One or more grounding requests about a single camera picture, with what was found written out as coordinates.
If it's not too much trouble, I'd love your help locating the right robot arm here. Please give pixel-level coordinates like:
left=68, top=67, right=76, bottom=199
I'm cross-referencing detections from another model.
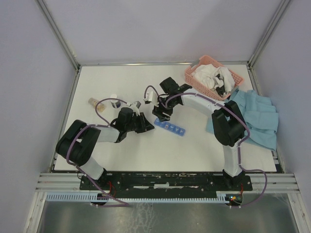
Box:
left=144, top=77, right=246, bottom=190

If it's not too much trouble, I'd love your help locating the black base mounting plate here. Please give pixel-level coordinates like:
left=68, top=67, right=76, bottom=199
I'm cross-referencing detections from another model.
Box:
left=80, top=171, right=253, bottom=194

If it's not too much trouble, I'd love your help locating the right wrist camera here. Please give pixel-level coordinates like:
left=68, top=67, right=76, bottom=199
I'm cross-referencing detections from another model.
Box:
left=144, top=91, right=156, bottom=104

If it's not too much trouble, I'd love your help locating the black item in basket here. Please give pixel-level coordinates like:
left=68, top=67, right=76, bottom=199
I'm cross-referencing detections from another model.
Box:
left=214, top=74, right=234, bottom=97

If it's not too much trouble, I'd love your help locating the light blue cloth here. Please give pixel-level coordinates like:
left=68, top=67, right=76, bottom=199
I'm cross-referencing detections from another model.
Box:
left=206, top=89, right=279, bottom=151

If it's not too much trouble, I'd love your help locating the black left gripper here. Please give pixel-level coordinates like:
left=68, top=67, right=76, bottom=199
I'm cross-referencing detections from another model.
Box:
left=125, top=112, right=155, bottom=133

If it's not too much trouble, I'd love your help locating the blue weekly pill organizer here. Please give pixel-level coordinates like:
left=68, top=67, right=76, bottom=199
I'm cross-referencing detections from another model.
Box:
left=154, top=118, right=186, bottom=136

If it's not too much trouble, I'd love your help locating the white crumpled cloth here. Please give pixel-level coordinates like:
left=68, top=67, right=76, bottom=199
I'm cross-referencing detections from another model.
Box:
left=192, top=64, right=235, bottom=91

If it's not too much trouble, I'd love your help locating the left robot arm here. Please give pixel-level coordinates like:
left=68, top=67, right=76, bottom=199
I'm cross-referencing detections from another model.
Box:
left=55, top=107, right=155, bottom=189

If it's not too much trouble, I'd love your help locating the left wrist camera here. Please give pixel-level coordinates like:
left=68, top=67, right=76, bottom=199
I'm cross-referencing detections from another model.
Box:
left=129, top=101, right=141, bottom=116

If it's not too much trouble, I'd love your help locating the clear bottle of yellow capsules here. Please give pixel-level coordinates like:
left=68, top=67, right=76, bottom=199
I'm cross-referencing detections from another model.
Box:
left=88, top=98, right=106, bottom=113

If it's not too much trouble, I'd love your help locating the light blue cable duct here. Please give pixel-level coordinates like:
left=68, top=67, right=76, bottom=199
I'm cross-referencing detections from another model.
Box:
left=45, top=191, right=230, bottom=202

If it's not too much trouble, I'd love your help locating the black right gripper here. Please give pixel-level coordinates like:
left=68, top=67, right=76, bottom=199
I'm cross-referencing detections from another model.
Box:
left=152, top=94, right=177, bottom=122

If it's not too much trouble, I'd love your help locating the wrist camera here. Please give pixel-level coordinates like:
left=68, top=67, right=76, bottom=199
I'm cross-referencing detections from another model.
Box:
left=144, top=91, right=156, bottom=104
left=129, top=101, right=141, bottom=116

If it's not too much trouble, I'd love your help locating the white pill bottle blue label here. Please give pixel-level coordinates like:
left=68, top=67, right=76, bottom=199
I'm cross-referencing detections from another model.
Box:
left=110, top=94, right=121, bottom=109

